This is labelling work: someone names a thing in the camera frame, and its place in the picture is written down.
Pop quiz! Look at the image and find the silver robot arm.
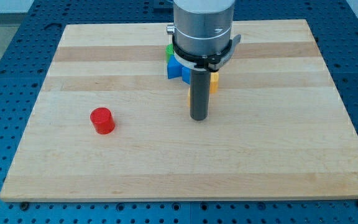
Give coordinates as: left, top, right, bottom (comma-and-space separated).
166, 0, 241, 121

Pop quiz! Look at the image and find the green block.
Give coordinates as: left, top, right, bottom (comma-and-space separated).
165, 44, 174, 62

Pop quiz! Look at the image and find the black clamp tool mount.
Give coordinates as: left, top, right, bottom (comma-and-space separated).
172, 34, 241, 72

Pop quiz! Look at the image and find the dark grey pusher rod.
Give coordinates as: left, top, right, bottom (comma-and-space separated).
190, 70, 211, 121

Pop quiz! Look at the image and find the yellow hexagon block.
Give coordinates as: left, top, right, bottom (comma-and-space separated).
187, 72, 219, 106

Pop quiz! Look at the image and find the wooden board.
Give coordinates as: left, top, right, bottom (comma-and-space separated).
0, 19, 358, 202

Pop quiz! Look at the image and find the red cylinder block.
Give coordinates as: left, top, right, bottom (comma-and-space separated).
90, 108, 116, 134

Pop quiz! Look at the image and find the blue star block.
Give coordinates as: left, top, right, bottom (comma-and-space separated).
167, 55, 190, 84

